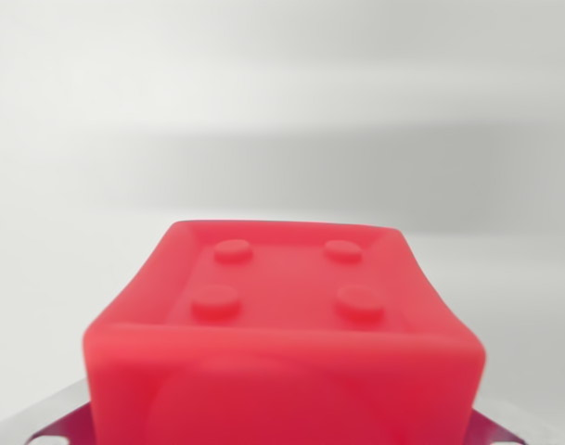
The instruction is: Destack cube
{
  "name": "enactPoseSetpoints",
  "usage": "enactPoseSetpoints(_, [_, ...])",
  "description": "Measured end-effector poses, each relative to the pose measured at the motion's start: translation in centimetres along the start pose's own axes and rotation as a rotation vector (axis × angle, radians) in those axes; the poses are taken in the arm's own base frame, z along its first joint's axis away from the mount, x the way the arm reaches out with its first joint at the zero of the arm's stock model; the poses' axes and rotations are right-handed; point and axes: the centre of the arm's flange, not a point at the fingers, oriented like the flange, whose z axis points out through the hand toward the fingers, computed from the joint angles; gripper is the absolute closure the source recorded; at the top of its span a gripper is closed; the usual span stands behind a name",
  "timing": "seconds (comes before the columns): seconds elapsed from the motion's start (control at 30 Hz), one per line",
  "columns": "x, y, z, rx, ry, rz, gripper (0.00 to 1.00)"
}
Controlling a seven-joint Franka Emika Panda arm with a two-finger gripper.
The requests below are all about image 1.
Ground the black-padded silver gripper right finger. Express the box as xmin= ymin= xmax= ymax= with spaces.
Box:
xmin=467 ymin=407 xmax=530 ymax=445

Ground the black-padded silver gripper left finger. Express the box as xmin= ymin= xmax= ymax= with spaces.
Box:
xmin=0 ymin=377 xmax=96 ymax=445

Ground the red plastic cube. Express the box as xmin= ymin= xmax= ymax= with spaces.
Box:
xmin=81 ymin=220 xmax=488 ymax=445

